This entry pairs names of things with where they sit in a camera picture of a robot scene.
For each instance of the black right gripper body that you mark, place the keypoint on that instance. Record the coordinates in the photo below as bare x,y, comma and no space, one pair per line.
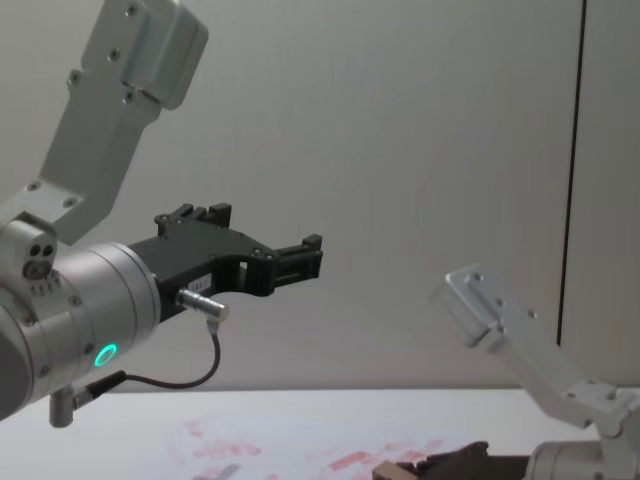
492,462

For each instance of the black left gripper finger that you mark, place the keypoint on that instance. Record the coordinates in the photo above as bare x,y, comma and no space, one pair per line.
190,216
295,262

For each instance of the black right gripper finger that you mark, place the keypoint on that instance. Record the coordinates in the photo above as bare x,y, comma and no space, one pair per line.
432,467

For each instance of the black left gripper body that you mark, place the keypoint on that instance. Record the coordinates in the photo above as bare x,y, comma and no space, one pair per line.
195,260

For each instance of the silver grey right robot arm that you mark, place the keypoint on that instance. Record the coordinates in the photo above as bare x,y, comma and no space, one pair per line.
530,345

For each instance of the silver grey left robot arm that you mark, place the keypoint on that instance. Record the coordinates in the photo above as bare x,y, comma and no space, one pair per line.
90,300

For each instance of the small tan block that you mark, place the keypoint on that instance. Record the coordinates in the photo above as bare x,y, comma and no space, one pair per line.
391,471

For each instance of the white table cloth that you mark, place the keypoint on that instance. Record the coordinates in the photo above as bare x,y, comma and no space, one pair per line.
300,410

